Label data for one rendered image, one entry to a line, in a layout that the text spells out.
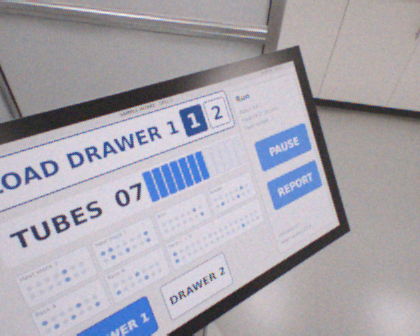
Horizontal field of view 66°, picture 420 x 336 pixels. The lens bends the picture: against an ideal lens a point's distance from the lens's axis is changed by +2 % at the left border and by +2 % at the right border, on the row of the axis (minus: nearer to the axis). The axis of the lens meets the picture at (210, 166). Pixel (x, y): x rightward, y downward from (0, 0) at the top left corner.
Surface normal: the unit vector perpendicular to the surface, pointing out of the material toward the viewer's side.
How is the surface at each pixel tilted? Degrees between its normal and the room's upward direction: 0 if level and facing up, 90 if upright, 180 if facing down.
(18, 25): 90
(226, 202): 50
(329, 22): 90
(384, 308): 0
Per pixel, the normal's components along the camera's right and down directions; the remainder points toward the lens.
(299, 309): 0.04, -0.73
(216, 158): 0.45, -0.01
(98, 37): -0.18, 0.67
